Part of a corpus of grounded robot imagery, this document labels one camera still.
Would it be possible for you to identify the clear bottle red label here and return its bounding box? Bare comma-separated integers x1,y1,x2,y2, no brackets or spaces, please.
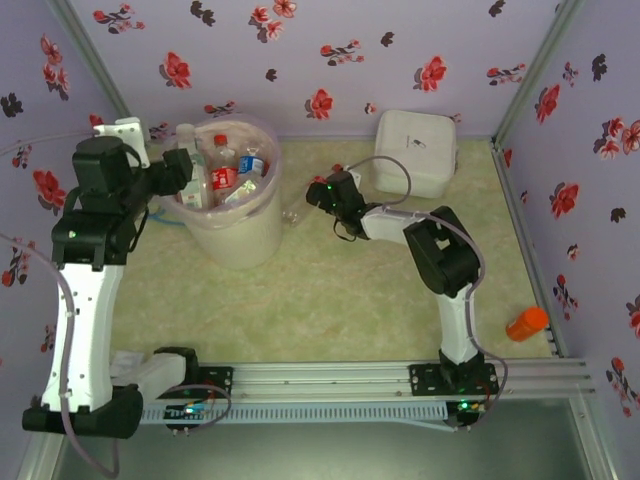
208,133,240,194
281,163,347,227

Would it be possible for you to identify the clear bottle green label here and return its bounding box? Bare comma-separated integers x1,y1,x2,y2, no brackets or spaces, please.
174,123,207,210

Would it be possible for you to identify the white plastic bin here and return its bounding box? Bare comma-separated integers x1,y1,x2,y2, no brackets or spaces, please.
182,169,284,270

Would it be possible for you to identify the white trash bin with liner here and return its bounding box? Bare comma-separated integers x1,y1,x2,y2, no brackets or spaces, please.
172,113,282,226

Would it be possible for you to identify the white lidded plastic box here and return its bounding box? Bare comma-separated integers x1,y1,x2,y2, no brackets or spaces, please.
372,109,459,199

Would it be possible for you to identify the orange plastic bottle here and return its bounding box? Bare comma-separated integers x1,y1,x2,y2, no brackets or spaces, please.
505,306,550,344

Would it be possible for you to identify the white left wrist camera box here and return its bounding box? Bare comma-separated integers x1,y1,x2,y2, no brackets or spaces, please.
93,117,151,166

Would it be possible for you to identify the lilac right arm cable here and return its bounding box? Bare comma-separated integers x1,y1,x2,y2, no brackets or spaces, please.
347,155,510,431

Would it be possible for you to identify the lilac arm cable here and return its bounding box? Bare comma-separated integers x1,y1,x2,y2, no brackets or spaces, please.
347,155,510,431
0,128,232,476

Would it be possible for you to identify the lilac left arm cable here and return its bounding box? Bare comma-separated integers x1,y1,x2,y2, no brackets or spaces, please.
0,128,232,476

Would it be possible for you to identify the aluminium frame post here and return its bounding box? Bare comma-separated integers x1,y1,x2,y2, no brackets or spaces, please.
47,0,132,121
491,0,585,147

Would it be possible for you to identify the aluminium table side rail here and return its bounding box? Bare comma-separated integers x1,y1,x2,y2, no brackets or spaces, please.
491,141,569,359

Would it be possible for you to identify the aluminium mounting rail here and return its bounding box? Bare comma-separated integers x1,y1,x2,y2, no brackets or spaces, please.
134,360,597,402

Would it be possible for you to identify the white slotted cable duct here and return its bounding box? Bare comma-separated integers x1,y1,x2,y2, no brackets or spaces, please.
139,402,449,427

